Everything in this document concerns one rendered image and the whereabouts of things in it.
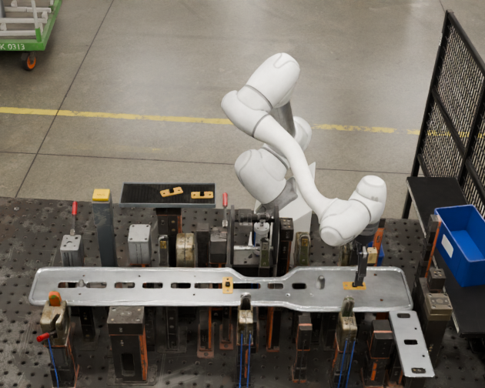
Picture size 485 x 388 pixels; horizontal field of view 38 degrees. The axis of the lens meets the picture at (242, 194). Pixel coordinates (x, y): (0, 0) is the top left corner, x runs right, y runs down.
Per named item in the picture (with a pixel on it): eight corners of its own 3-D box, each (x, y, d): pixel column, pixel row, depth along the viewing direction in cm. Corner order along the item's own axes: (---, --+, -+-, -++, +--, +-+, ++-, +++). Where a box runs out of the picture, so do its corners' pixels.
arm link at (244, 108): (249, 130, 247) (273, 101, 249) (210, 102, 253) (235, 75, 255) (255, 145, 259) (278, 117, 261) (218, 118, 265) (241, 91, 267)
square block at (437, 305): (413, 375, 267) (430, 309, 245) (408, 358, 273) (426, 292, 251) (433, 375, 267) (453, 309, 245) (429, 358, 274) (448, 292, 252)
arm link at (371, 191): (361, 202, 246) (340, 219, 238) (368, 165, 237) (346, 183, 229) (388, 215, 241) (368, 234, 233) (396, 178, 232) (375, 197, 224)
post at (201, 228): (196, 304, 293) (195, 230, 268) (197, 295, 296) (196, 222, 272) (209, 304, 293) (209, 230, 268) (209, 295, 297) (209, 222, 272)
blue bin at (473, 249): (460, 288, 258) (468, 262, 250) (427, 233, 281) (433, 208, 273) (502, 282, 261) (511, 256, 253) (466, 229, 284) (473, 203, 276)
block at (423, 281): (411, 354, 275) (426, 300, 256) (404, 331, 284) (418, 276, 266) (419, 354, 275) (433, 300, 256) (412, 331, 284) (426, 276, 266)
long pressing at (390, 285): (25, 311, 248) (24, 308, 247) (38, 266, 266) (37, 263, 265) (415, 312, 253) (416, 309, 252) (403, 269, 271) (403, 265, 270)
